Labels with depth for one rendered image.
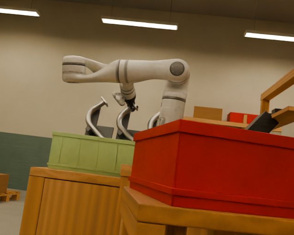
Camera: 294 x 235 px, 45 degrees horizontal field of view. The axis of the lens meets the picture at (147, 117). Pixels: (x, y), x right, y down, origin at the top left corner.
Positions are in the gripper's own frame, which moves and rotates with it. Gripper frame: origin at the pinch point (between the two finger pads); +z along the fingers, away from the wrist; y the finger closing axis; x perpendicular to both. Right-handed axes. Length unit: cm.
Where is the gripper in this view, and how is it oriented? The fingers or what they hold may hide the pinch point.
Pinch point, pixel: (130, 107)
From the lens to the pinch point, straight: 194.7
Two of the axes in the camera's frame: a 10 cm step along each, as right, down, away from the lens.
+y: -5.9, -7.0, 4.1
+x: -8.1, 5.4, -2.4
